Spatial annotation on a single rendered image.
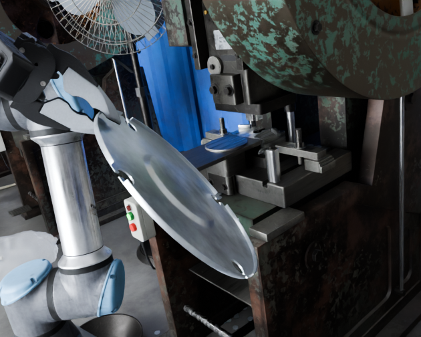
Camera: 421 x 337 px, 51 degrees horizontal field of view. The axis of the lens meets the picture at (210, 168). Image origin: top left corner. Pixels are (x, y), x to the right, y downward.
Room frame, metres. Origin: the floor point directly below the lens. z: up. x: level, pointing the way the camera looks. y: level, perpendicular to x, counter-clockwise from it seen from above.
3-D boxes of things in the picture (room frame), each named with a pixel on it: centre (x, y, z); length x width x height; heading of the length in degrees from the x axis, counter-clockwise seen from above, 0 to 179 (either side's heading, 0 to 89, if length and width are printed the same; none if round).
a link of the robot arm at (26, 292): (0.85, 0.43, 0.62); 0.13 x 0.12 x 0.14; 87
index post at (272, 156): (1.06, -0.16, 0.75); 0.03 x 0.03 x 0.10; 37
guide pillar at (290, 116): (1.25, -0.26, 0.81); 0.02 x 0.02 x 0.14
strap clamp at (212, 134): (1.42, -0.06, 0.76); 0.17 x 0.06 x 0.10; 37
